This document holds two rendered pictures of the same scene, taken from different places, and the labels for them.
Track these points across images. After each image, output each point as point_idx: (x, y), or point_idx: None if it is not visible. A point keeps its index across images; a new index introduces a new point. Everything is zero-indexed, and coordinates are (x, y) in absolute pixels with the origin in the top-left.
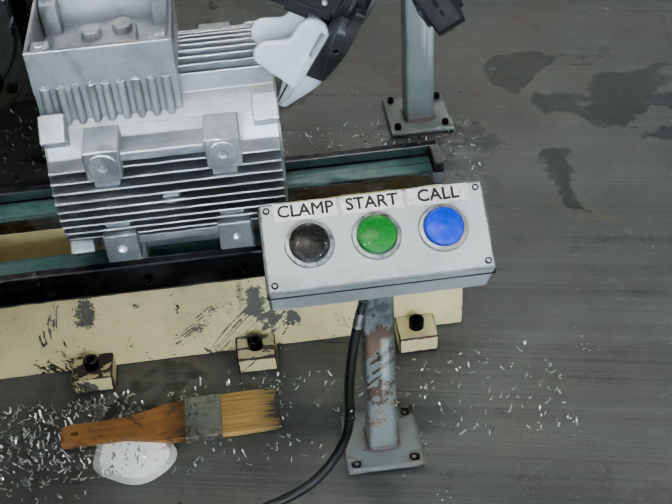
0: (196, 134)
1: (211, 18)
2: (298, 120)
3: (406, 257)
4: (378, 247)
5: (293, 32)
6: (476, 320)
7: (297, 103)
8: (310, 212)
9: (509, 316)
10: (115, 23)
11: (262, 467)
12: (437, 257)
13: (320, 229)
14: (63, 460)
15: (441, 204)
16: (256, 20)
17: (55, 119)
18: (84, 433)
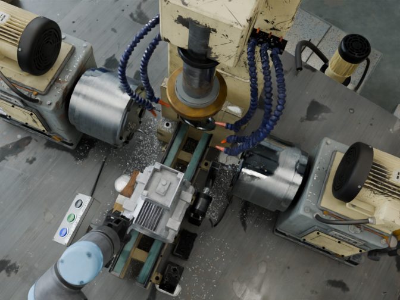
0: (134, 200)
1: (304, 287)
2: (223, 283)
3: (65, 222)
4: (68, 216)
5: None
6: (111, 278)
7: (233, 287)
8: (83, 206)
9: (106, 287)
10: (162, 188)
11: (102, 206)
12: (61, 228)
13: (78, 206)
14: (131, 169)
15: (66, 234)
16: (132, 216)
17: (150, 169)
18: (134, 175)
